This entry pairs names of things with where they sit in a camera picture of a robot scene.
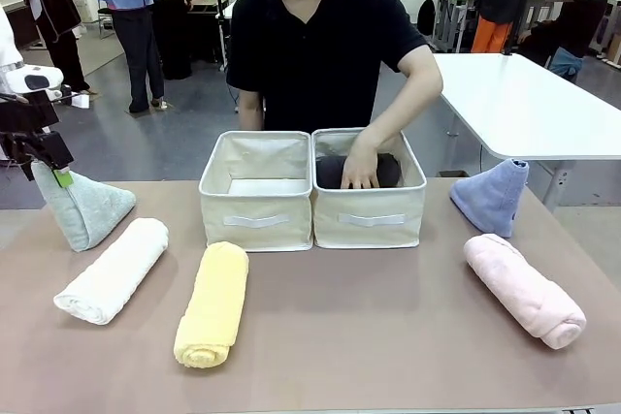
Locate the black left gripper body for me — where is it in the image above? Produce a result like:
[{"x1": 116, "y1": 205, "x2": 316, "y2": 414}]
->
[{"x1": 0, "y1": 128, "x2": 75, "y2": 171}]

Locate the mint green cone-folded towel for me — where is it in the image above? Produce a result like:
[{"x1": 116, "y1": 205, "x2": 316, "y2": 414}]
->
[{"x1": 30, "y1": 161, "x2": 138, "y2": 253}]

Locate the white towel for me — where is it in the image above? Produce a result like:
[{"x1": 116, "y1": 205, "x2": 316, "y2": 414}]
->
[{"x1": 52, "y1": 217, "x2": 171, "y2": 326}]

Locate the yellow towel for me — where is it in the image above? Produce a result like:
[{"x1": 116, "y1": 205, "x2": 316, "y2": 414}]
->
[{"x1": 173, "y1": 240, "x2": 250, "y2": 367}]

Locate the dark grey towel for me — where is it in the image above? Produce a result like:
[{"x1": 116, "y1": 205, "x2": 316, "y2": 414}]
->
[{"x1": 315, "y1": 152, "x2": 403, "y2": 190}]

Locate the blue cone-folded towel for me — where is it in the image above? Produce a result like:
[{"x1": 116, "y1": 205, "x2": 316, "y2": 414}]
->
[{"x1": 448, "y1": 157, "x2": 531, "y2": 239}]

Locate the pink towel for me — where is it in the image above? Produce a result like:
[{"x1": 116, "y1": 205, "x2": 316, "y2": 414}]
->
[{"x1": 462, "y1": 233, "x2": 588, "y2": 350}]

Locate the person's left forearm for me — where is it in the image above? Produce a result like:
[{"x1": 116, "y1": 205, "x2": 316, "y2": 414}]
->
[{"x1": 356, "y1": 78, "x2": 444, "y2": 153}]

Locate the person's left hand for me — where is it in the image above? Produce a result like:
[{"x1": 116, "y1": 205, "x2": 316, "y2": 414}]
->
[{"x1": 340, "y1": 139, "x2": 382, "y2": 191}]

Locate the bystander in black coat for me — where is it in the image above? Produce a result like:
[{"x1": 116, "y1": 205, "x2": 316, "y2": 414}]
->
[{"x1": 13, "y1": 0, "x2": 99, "y2": 106}]

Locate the bystander in blue shirt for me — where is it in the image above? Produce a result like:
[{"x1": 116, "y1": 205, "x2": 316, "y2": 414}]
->
[{"x1": 78, "y1": 0, "x2": 167, "y2": 115}]

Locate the bystander in olive jacket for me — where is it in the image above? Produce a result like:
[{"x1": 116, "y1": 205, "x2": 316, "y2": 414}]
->
[{"x1": 147, "y1": 0, "x2": 196, "y2": 81}]

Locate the beige fabric storage basket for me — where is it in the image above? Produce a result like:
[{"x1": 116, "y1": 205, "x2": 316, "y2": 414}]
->
[
  {"x1": 310, "y1": 127, "x2": 428, "y2": 249},
  {"x1": 198, "y1": 130, "x2": 314, "y2": 255}
]

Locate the black pole stand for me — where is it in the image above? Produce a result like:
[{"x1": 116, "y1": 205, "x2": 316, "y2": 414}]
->
[{"x1": 211, "y1": 0, "x2": 240, "y2": 72}]

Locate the person in black polo shirt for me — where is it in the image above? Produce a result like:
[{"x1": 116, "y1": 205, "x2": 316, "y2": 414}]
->
[{"x1": 225, "y1": 0, "x2": 443, "y2": 134}]

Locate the black backpack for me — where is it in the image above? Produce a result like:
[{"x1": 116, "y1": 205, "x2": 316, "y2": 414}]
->
[{"x1": 416, "y1": 0, "x2": 439, "y2": 38}]

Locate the metal equipment rack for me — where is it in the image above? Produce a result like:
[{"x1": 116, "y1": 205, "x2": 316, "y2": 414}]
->
[{"x1": 430, "y1": 0, "x2": 481, "y2": 54}]

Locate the white table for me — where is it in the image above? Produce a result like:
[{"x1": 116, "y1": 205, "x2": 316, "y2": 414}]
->
[{"x1": 430, "y1": 51, "x2": 621, "y2": 214}]

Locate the seated bystander in black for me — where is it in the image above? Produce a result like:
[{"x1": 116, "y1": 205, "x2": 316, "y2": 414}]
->
[{"x1": 521, "y1": 0, "x2": 613, "y2": 83}]

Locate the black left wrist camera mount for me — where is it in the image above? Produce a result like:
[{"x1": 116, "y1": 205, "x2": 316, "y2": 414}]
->
[{"x1": 0, "y1": 89, "x2": 60, "y2": 133}]

